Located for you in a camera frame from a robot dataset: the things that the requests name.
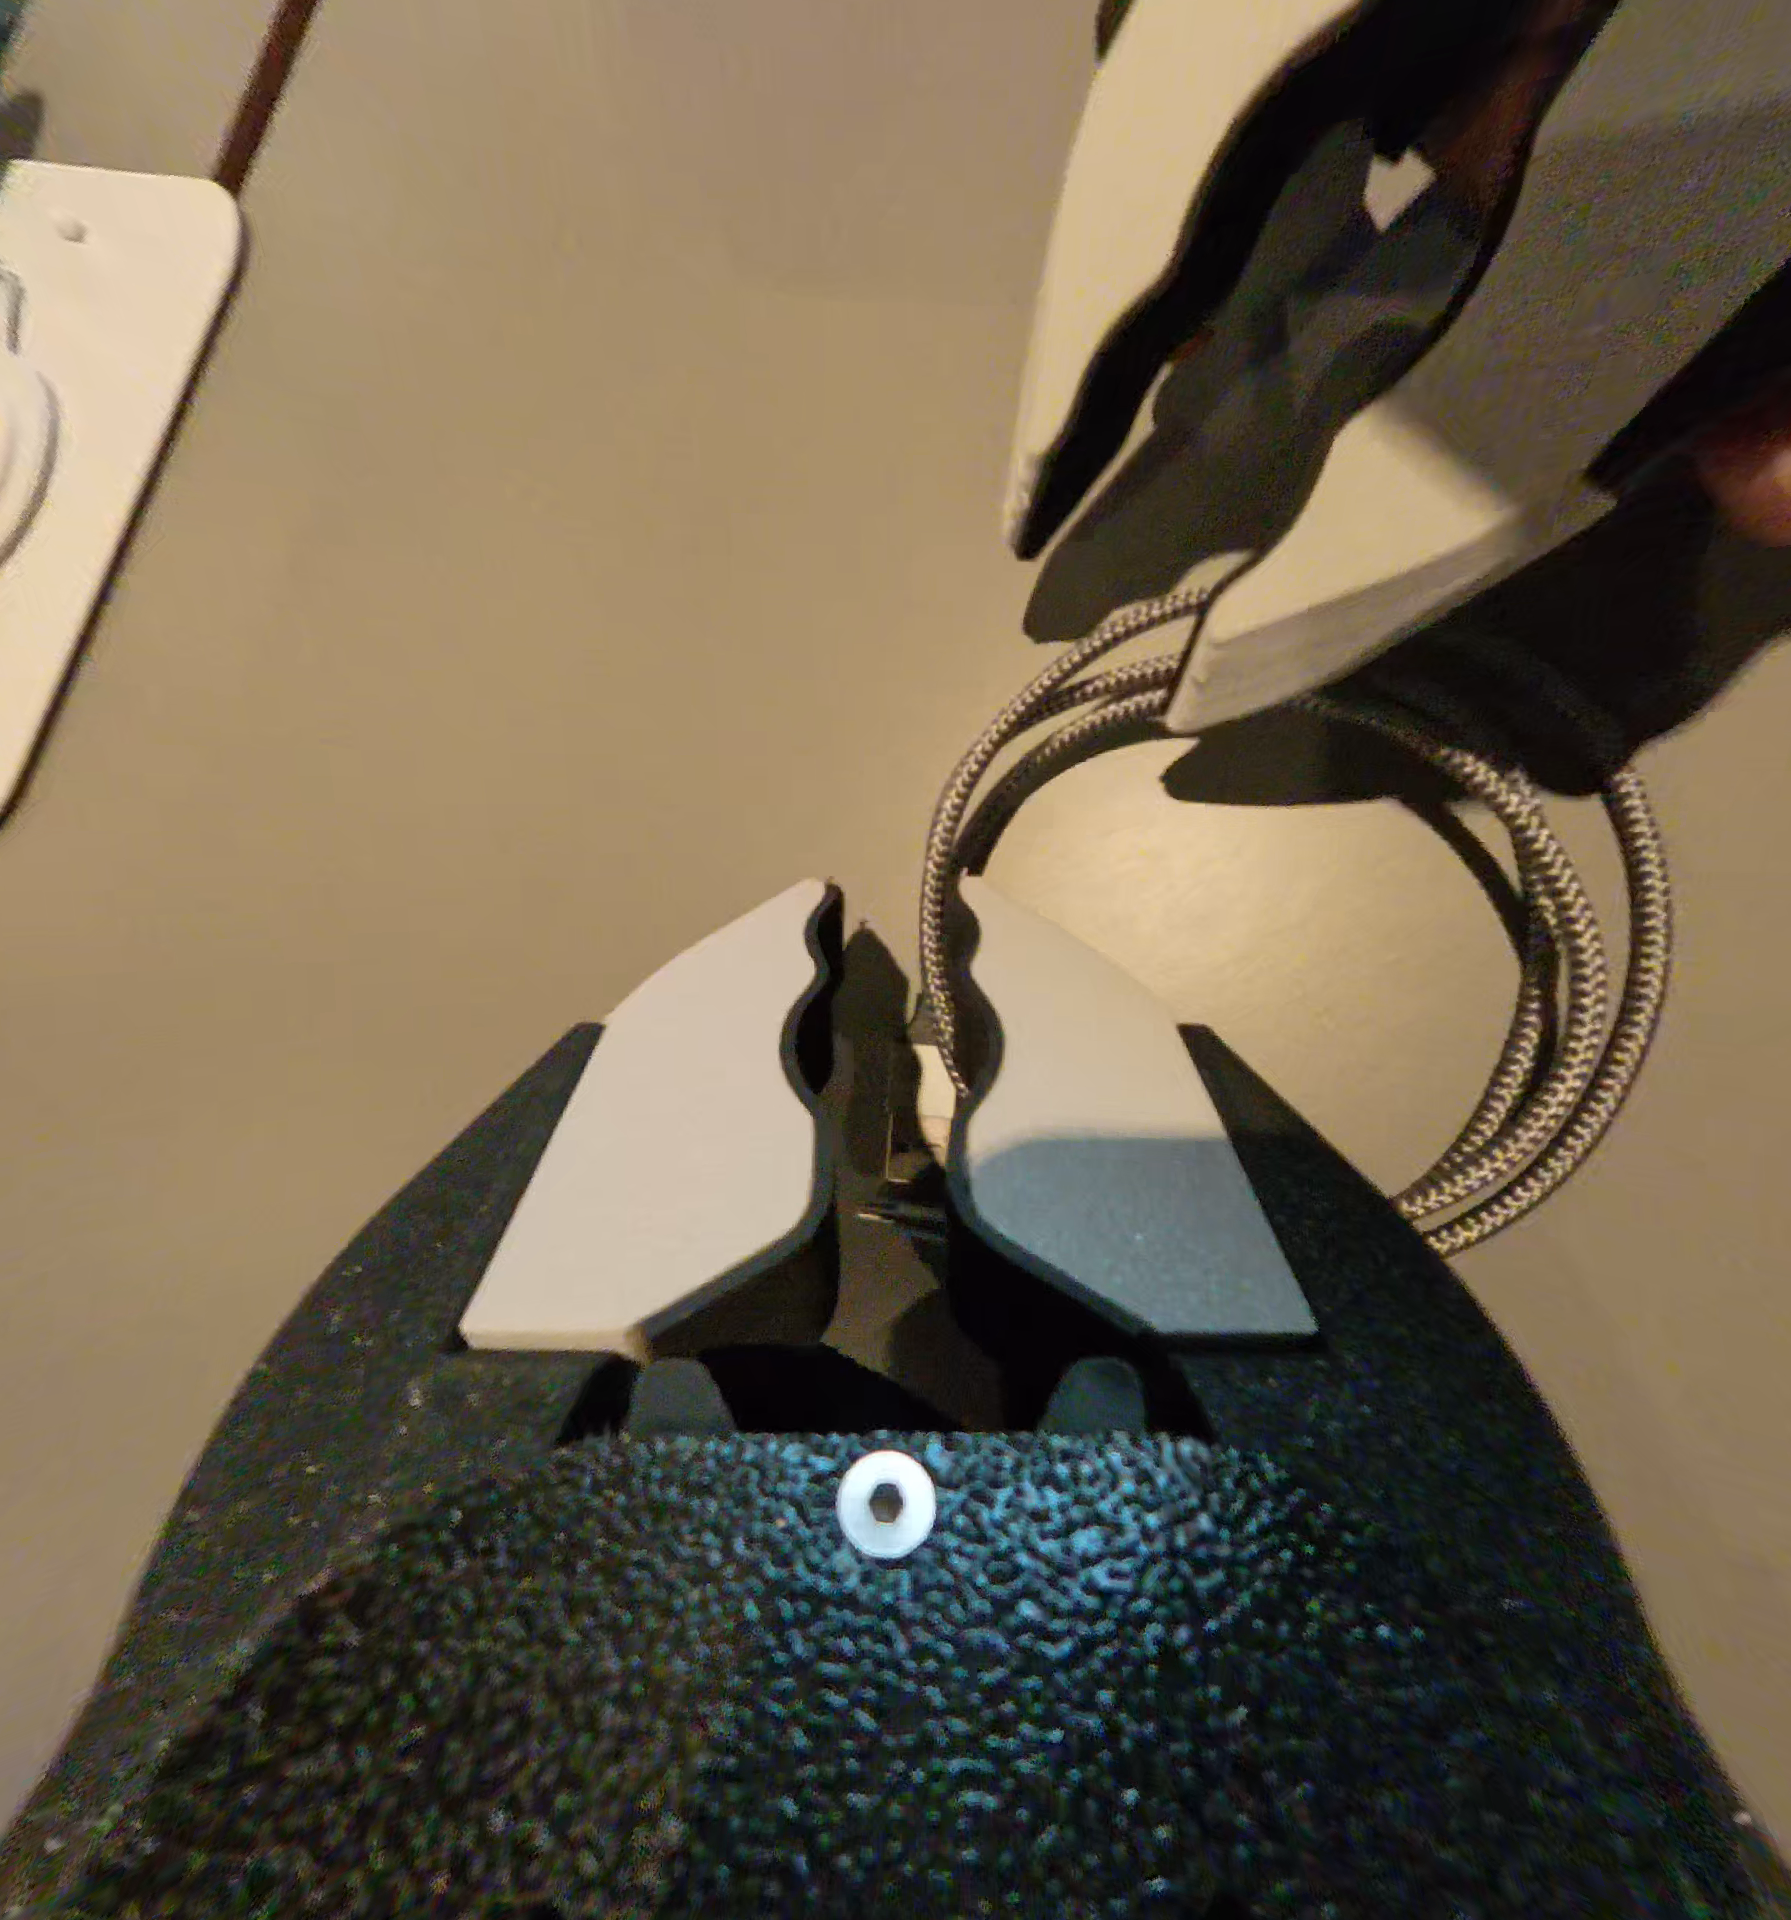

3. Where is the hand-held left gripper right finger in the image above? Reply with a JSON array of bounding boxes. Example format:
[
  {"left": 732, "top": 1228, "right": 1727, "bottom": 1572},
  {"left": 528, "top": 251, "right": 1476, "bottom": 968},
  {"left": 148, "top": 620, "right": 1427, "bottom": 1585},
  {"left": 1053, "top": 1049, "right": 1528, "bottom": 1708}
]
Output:
[{"left": 943, "top": 875, "right": 1320, "bottom": 1431}]

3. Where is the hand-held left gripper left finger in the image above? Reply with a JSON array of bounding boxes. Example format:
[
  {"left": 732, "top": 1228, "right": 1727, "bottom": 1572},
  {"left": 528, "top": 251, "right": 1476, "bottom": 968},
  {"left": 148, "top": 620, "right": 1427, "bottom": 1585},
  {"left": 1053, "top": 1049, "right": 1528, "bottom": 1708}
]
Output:
[{"left": 455, "top": 881, "right": 846, "bottom": 1431}]

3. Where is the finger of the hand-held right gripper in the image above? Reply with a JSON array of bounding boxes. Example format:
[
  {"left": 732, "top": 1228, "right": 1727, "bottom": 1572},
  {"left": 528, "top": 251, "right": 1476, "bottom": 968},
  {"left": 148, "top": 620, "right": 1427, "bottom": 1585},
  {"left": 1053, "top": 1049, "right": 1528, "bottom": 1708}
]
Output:
[
  {"left": 1137, "top": 0, "right": 1791, "bottom": 736},
  {"left": 1003, "top": 0, "right": 1438, "bottom": 557}
]

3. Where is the grey braided cable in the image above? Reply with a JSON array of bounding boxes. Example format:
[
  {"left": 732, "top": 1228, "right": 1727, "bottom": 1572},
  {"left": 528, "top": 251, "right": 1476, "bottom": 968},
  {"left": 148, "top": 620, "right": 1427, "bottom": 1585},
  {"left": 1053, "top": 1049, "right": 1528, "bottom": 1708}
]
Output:
[{"left": 894, "top": 582, "right": 1674, "bottom": 1257}]

